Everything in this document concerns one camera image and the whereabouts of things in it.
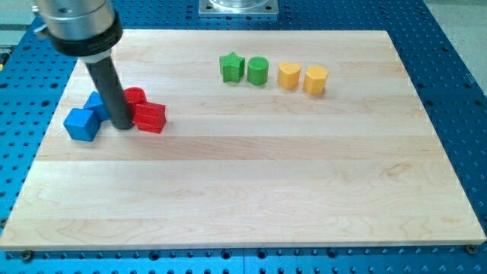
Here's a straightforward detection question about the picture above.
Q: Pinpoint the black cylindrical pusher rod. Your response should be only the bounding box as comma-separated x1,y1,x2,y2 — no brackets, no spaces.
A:
86,56,133,129

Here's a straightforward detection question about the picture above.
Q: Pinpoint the red cylinder block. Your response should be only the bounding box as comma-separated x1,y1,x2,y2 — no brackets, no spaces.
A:
123,87,147,116

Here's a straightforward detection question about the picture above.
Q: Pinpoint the red ridged block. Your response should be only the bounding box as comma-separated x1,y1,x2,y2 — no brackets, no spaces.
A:
132,102,167,134

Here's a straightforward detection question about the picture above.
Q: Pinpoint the wooden board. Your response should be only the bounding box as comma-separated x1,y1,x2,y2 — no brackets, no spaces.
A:
1,30,485,250

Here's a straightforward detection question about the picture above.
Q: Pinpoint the blue block behind rod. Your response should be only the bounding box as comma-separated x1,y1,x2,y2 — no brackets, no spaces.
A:
83,91,110,122

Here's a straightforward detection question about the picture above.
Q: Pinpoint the blue cube block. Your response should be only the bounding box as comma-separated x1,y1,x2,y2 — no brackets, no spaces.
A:
63,108,100,142

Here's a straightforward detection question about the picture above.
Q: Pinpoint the green star block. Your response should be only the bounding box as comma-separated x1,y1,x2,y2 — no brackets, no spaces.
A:
219,52,245,83

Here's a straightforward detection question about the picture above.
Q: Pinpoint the green cylinder block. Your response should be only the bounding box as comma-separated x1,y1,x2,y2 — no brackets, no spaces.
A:
247,56,269,85

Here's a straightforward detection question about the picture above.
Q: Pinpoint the yellow heart block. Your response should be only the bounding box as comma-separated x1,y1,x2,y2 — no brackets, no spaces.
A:
277,62,301,90

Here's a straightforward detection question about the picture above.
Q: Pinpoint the yellow pentagon block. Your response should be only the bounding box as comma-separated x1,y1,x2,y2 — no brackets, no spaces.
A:
303,65,329,95

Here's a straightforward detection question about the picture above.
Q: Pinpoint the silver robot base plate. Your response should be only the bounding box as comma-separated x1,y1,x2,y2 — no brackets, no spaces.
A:
199,0,279,15

